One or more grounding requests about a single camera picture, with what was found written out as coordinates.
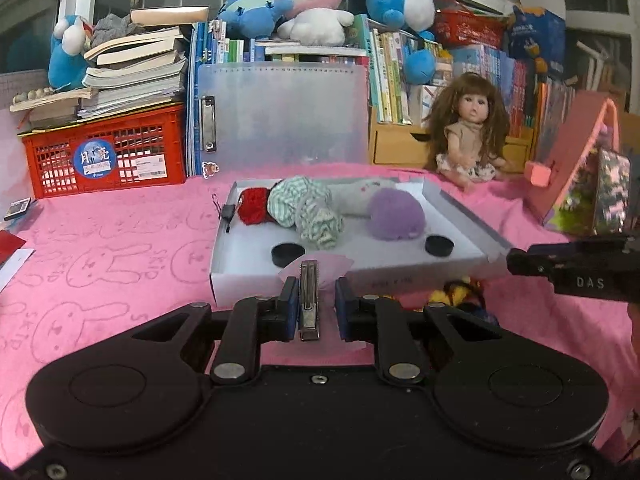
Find wooden drawer organizer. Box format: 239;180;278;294
370;121;536;173

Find grey crumpled cloth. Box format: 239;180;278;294
92;14;146;44

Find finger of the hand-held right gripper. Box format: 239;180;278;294
506;245;556;281

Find pink house-shaped stand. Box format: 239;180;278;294
537;92;626;233

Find stack of lying books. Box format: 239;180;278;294
10;6;211;128

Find white paper sheet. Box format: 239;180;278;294
0;247;36;292

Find red plastic crate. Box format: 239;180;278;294
20;102;188;200

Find white fluffy plush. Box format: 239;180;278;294
327;177;401;219

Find red basket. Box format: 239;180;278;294
434;10;508;51

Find red envelope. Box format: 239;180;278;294
0;230;27;267

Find purple fluffy plush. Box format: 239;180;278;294
368;187;427;239

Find black round lid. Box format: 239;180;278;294
271;243;306;267
425;235;455;257

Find blue white plush toy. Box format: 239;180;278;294
365;0;437;86

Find clear plastic clipboard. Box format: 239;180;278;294
192;62;371;166

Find pink rabbit print blanket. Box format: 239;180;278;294
0;162;640;461

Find blue carton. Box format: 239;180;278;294
509;5;567;78

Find red knitted hat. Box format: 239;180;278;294
237;187;281;226

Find small dark box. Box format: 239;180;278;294
4;199;32;221

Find blue cat plush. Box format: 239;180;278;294
48;15;96;92

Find green checkered cloth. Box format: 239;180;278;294
267;176;346;250

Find blue folders and books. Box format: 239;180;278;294
186;20;372;177

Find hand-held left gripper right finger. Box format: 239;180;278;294
336;277;506;386

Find black binder clip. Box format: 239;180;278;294
212;194;237;234

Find long-haired doll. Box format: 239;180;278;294
424;72;516;191

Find pink rabbit plush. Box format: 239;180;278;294
265;0;355;46

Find pink cube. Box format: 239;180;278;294
525;160;558;187

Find wooden bead string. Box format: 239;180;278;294
10;87;57;111

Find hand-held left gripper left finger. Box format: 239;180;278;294
131;276;300;387

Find white cardboard box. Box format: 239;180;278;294
209;175;513;306

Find blue big-eared plush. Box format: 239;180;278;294
218;0;293;40

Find yellow red crocheted headband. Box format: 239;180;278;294
427;277;498;322

